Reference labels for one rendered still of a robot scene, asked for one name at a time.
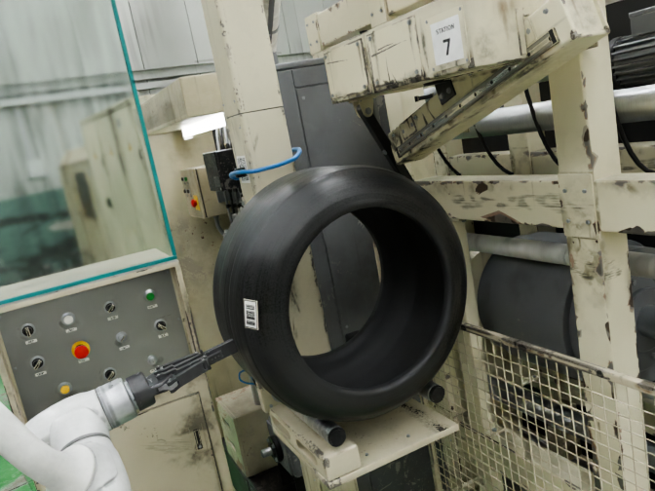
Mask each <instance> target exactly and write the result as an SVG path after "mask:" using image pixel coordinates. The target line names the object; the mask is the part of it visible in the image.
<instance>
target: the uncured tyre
mask: <svg viewBox="0 0 655 491"><path fill-rule="evenodd" d="M349 212H350V213H352V214H353V215H354V216H356V217H357V218H358V219H359V220H360V221H361V222H362V223H363V224H364V225H365V227H366V228H367V230H368V231H369V233H370V234H371V236H372V238H373V240H374V242H375V245H376V247H377V251H378V254H379V259H380V266H381V283H380V289H379V294H378V297H377V301H376V303H375V306H374V308H373V311H372V313H371V315H370V316H369V318H368V320H367V321H366V323H365V325H364V326H363V327H362V328H361V330H360V331H359V332H358V333H357V334H356V335H355V336H354V337H353V338H351V339H350V340H349V341H348V342H346V343H345V344H343V345H342V346H340V347H338V348H336V349H334V350H332V351H329V352H327V353H323V354H319V355H313V356H302V355H301V354H300V353H299V351H298V349H297V347H296V344H295V342H294V339H293V336H292V332H291V327H290V321H289V296H290V289H291V284H292V280H293V277H294V274H295V271H296V268H297V266H298V264H299V261H300V259H301V257H302V256H303V254H304V252H305V250H306V249H307V247H308V246H309V245H310V244H311V243H312V242H313V240H314V239H315V238H316V237H317V236H318V235H319V234H320V233H321V232H322V231H323V230H324V229H325V228H326V227H327V226H328V225H329V224H330V223H331V222H333V221H334V220H336V219H337V218H339V217H341V216H343V215H345V214H347V213H349ZM212 293H213V306H214V312H215V317H216V321H217V325H218V328H219V331H220V334H221V336H222V339H223V341H224V342H225V341H227V340H229V339H231V338H232V339H233V340H234V342H235V344H236V347H237V350H238V352H237V353H235V354H233V355H232V357H233V358H234V360H235V361H236V362H237V363H238V364H239V365H240V366H241V367H242V368H243V369H244V370H245V371H246V372H247V373H248V375H249V376H250V377H251V378H252V379H254V380H255V381H256V382H257V383H258V384H259V385H261V386H262V387H263V388H264V389H265V390H266V391H267V392H269V393H270V394H271V395H272V396H273V397H274V398H276V399H277V400H278V401H280V402H281V403H282V404H284V405H285V406H287V407H289V408H290V409H292V410H294V411H296V412H298V413H301V414H303V415H306V416H311V417H314V418H317V419H321V420H327V421H333V422H357V421H363V420H367V419H371V418H375V417H378V416H381V415H383V414H386V413H388V412H390V411H392V410H394V409H396V408H398V407H400V406H401V405H403V404H405V403H406V402H408V401H409V400H410V399H412V398H413V397H415V396H416V395H417V394H418V393H419V392H420V391H422V390H423V389H424V388H425V387H426V386H427V385H428V384H429V382H430V381H431V380H432V379H433V378H434V377H435V375H436V374H437V373H438V372H439V370H440V369H441V367H442V366H443V364H444V362H445V361H446V359H447V357H448V355H449V354H450V352H451V350H452V348H453V345H454V343H455V341H456V338H457V336H458V333H459V330H460V327H461V324H462V321H463V317H464V312H465V307H466V299H467V269H466V262H465V256H464V252H463V248H462V245H461V242H460V239H459V236H458V234H457V232H456V229H455V227H454V225H453V223H452V221H451V220H450V218H449V216H448V215H447V213H446V212H445V210H444V209H443V207H442V206H441V205H440V203H439V202H438V201H437V200H436V199H435V198H434V197H433V196H432V195H431V194H430V193H429V192H428V191H426V190H425V189H424V188H423V187H421V186H420V185H418V184H417V183H415V182H414V181H412V180H410V179H408V178H406V177H405V176H403V175H401V174H399V173H396V172H394V171H391V170H386V169H383V168H380V167H374V166H366V165H350V166H331V167H315V168H309V169H304V170H298V171H295V172H292V173H289V174H287V175H285V176H282V177H280V178H278V179H277V180H275V181H273V182H272V183H270V184H268V185H267V186H266V187H264V188H263V189H262V190H260V191H259V192H258V193H257V194H256V195H254V196H253V197H252V198H251V199H250V200H249V201H248V202H247V203H246V205H245V206H244V207H243V208H242V209H241V211H240V212H239V213H238V215H237V216H236V217H235V219H234V220H233V222H232V223H231V225H230V227H229V229H228V230H227V232H226V234H225V236H224V239H223V241H222V243H221V246H220V249H219V252H218V255H217V258H216V262H215V267H214V273H213V286H212ZM244 299H249V300H254V301H257V311H258V330H256V329H252V328H247V327H245V313H244Z"/></svg>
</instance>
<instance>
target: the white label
mask: <svg viewBox="0 0 655 491"><path fill-rule="evenodd" d="M244 313H245V327H247V328H252V329H256V330H258V311H257V301H254V300H249V299H244Z"/></svg>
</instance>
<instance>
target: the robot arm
mask: <svg viewBox="0 0 655 491"><path fill-rule="evenodd" d="M199 351H200V354H199V352H195V353H193V354H191V355H188V356H185V357H183V358H180V359H176V360H174V361H171V362H169V363H166V364H162V365H158V366H157V367H156V369H157V370H156V371H154V372H153V373H152V374H150V375H149V376H147V377H146V378H145V376H144V374H143V372H141V371H139V372H138V373H136V374H134V375H132V376H130V377H128V378H126V381H127V382H123V380H122V379H121V378H120V377H119V378H118V379H115V380H113V381H111V382H109V383H107V384H105V385H103V386H99V387H97V388H96V389H94V390H92V391H89V392H85V393H80V394H77V395H74V396H72V397H68V398H66V399H64V400H62V401H60V402H58V403H56V404H54V405H52V406H50V407H49V408H47V409H45V410H44V411H42V412H41V413H39V414H38V415H36V416H35V417H34V418H32V419H31V420H30V421H29V422H27V423H26V424H25V425H24V424H23V423H22V422H21V421H20V420H19V419H18V418H17V417H16V416H15V415H14V414H13V413H12V412H11V411H10V410H9V409H8V408H7V407H6V406H5V405H4V404H3V403H2V402H1V401H0V455H1V456H2V457H3V458H4V459H6V460H7V461H8V462H9V463H10V464H12V465H13V466H14V467H15V468H17V469H18V470H19V471H21V472H22V473H24V474H25V475H27V476H28V477H30V478H31V479H33V480H35V481H37V482H38V483H40V484H42V485H44V486H46V491H132V489H131V485H130V481H129V478H128V475H127V472H126V469H125V467H124V464H123V462H122V460H121V458H120V455H119V453H118V451H117V450H116V449H115V447H114V446H113V444H112V441H111V439H110V435H109V431H111V430H113V429H115V428H118V427H119V426H121V425H123V424H125V423H127V422H129V421H131V420H132V419H133V418H135V417H137V412H136V411H137V410H138V409H139V411H142V410H144V409H146V408H148V407H150V406H152V405H154V404H155V403H156V399H155V397H154V396H156V395H158V394H161V393H164V392H167V391H170V392H171V394H173V393H175V392H176V391H177V390H178V389H179V388H180V387H182V386H184V385H185V384H187V383H189V382H190V381H192V380H194V379H195V378H197V377H198V376H200V375H202V374H203V373H205V372H207V371H208V370H211V369H212V367H211V365H212V364H214V363H216V362H218V361H220V360H222V359H225V358H227V357H229V356H231V355H233V354H235V353H237V352H238V350H237V347H236V344H235V342H234V340H233V339H232V338H231V339H229V340H227V341H225V342H223V343H221V344H219V345H216V346H214V347H212V348H210V349H208V350H206V351H204V352H203V350H199Z"/></svg>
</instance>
